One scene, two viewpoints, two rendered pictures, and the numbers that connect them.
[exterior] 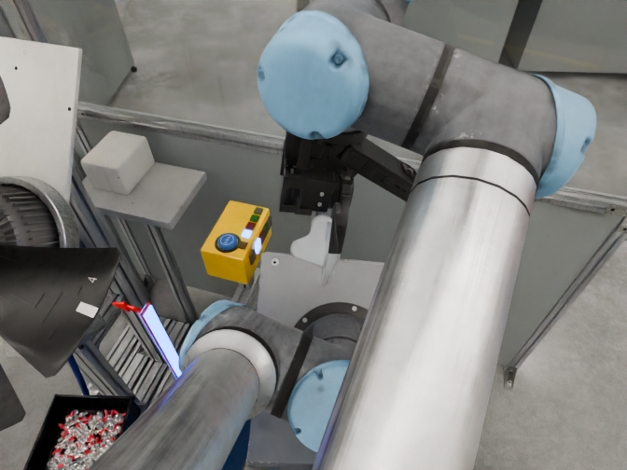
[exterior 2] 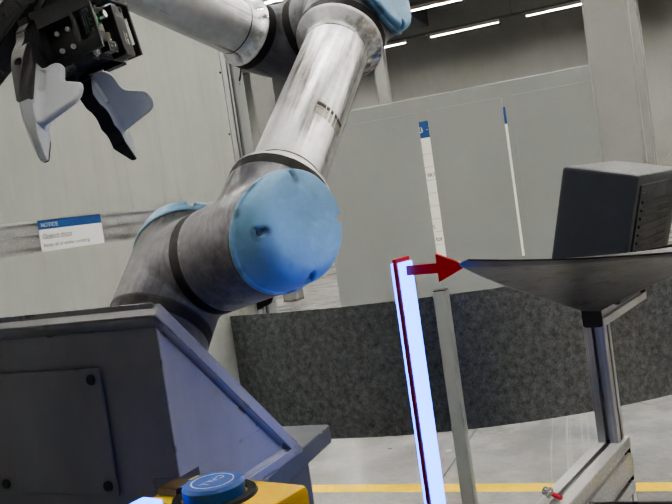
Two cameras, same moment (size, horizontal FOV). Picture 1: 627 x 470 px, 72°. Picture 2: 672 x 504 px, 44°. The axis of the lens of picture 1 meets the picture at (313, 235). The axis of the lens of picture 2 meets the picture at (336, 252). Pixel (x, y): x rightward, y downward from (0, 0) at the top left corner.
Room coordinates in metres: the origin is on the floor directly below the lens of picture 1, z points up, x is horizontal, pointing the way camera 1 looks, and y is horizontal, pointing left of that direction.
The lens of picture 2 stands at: (1.05, 0.44, 1.24)
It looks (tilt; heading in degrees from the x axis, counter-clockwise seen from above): 3 degrees down; 199
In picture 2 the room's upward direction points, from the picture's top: 8 degrees counter-clockwise
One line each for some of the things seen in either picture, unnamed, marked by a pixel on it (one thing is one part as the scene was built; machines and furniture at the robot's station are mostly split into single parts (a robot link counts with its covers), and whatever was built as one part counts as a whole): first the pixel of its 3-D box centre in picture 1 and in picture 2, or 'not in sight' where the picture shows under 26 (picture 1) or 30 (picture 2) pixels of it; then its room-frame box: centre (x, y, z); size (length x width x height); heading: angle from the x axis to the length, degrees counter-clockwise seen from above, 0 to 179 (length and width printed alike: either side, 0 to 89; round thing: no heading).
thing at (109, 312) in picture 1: (104, 321); not in sight; (0.70, 0.67, 0.56); 0.19 x 0.04 x 0.04; 164
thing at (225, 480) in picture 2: (227, 241); (214, 491); (0.60, 0.18, 1.08); 0.04 x 0.04 x 0.02
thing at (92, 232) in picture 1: (122, 289); not in sight; (0.82, 0.64, 0.58); 0.09 x 0.05 x 1.15; 74
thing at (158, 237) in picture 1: (172, 269); not in sight; (1.02, 0.56, 0.42); 0.04 x 0.04 x 0.83; 74
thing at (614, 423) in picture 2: not in sight; (602, 372); (-0.15, 0.40, 0.96); 0.03 x 0.03 x 0.20; 74
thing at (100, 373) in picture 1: (95, 368); not in sight; (0.59, 0.70, 0.46); 0.09 x 0.05 x 0.91; 74
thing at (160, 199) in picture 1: (138, 188); not in sight; (1.02, 0.56, 0.85); 0.36 x 0.24 x 0.03; 74
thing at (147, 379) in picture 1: (147, 391); not in sight; (0.69, 0.67, 0.04); 0.62 x 0.45 x 0.08; 164
